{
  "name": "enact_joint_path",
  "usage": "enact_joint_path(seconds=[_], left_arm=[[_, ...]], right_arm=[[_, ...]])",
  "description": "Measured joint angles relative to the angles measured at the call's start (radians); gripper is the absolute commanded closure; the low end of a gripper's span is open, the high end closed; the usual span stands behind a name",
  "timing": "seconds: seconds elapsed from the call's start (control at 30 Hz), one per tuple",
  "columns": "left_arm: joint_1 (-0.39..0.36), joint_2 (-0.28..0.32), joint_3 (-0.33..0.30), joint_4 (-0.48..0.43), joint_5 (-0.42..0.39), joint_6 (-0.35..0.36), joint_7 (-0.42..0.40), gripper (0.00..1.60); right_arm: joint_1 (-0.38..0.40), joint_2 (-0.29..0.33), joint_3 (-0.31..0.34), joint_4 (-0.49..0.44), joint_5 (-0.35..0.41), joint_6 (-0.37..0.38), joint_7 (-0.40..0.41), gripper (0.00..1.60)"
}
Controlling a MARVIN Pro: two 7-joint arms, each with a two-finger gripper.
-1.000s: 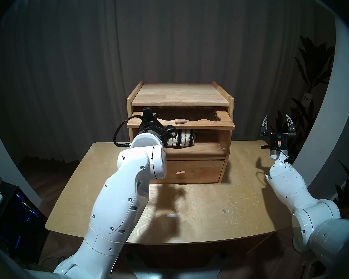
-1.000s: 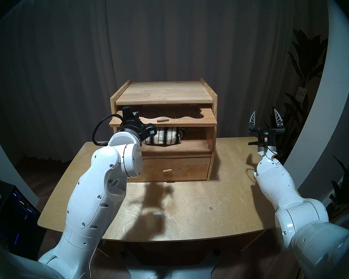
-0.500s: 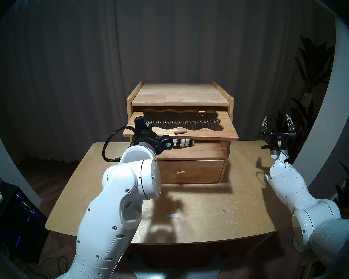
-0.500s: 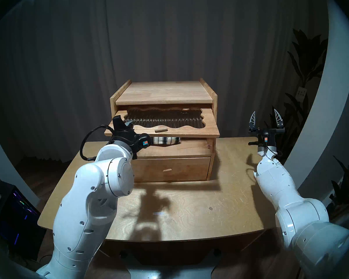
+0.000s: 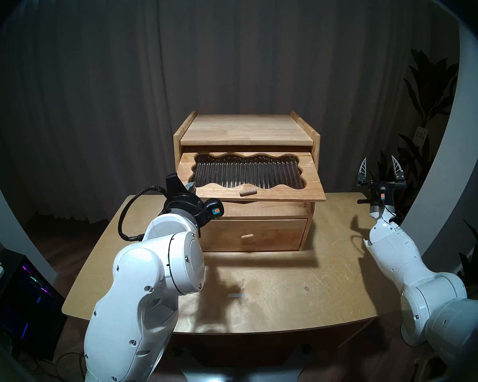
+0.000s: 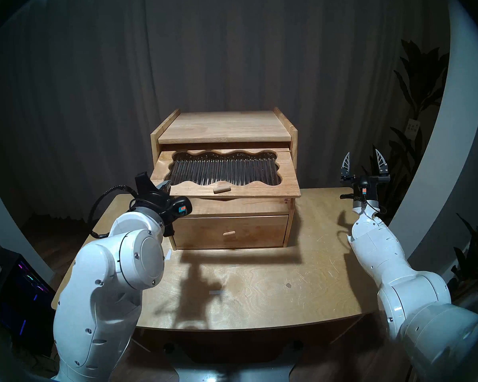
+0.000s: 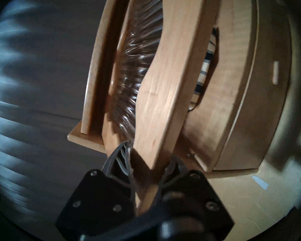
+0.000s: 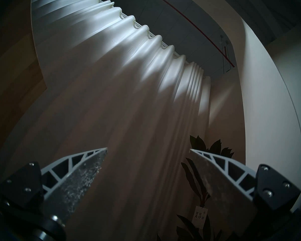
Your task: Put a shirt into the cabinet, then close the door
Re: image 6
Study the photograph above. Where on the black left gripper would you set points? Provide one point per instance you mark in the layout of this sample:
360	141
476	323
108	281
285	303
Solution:
163	206

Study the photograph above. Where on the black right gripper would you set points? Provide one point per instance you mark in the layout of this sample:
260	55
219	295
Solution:
365	190

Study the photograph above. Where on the wooden cabinet door with window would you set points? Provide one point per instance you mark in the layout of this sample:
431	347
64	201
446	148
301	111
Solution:
286	178

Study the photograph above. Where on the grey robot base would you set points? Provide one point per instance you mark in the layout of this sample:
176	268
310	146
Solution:
231	375

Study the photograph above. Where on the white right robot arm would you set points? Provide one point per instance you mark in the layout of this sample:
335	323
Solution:
398	273

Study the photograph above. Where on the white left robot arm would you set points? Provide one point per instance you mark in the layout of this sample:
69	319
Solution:
103	289

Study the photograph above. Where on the wooden cabinet drawer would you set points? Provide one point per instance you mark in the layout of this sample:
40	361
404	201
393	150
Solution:
231	238

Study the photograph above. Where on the white plant tag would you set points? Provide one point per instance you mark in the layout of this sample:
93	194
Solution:
413	127

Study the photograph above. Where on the wooden cabinet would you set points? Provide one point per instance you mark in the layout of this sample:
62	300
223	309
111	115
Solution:
223	124

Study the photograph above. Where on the tall dark leafy plant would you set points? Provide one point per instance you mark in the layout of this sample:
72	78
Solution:
420	82

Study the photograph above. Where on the grey curtain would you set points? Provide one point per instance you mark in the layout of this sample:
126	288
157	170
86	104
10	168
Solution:
103	86

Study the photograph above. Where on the dark potted plant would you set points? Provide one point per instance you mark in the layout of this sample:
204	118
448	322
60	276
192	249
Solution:
474	258

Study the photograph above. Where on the black computer tower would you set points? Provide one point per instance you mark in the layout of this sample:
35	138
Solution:
20	301

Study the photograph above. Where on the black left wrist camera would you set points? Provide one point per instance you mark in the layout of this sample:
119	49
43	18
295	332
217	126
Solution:
144	182

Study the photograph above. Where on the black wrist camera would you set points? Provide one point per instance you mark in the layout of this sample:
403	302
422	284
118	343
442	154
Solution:
345	196
144	182

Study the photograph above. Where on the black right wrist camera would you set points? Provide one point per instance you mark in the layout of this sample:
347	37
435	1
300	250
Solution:
345	196

